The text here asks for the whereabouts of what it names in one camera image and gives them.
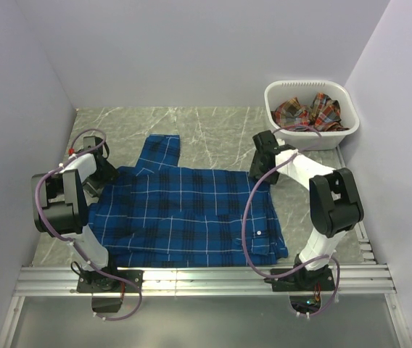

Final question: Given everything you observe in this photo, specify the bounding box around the red plaid shirt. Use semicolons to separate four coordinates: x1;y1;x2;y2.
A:
271;93;347;132

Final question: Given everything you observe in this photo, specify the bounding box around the white plastic laundry basket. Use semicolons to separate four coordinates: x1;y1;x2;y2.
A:
264;80;360;150

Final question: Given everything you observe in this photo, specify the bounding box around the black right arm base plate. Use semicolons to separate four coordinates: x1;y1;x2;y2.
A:
264;266;335;292

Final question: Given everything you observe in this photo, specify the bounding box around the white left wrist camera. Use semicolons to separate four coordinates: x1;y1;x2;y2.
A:
67;136;110;158

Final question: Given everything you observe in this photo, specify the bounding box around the blue plaid long sleeve shirt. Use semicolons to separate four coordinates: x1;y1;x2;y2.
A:
89;134;289;268

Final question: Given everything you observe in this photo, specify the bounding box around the aluminium mounting rail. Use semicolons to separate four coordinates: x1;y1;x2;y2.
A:
13;264;396;297

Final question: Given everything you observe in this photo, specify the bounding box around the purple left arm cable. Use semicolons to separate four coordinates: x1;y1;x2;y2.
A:
34;128;144;321

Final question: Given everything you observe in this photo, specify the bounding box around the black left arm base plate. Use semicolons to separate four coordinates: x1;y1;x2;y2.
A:
76;268;144;293

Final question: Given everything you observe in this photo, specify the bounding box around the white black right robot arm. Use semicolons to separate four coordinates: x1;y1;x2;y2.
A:
242;130;364;290

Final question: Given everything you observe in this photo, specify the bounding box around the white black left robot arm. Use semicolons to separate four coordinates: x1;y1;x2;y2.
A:
31;152;120;291

